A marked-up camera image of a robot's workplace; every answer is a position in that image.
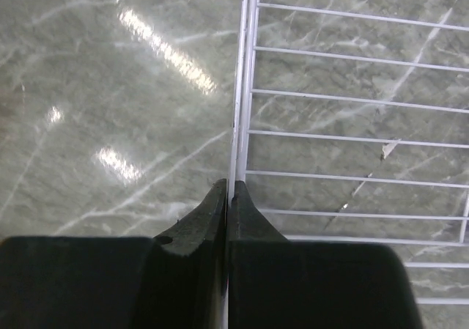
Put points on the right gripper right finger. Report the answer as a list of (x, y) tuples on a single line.
[(278, 283)]

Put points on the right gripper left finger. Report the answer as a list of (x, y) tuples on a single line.
[(173, 280)]

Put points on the white wire dish rack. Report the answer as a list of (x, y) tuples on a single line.
[(351, 125)]

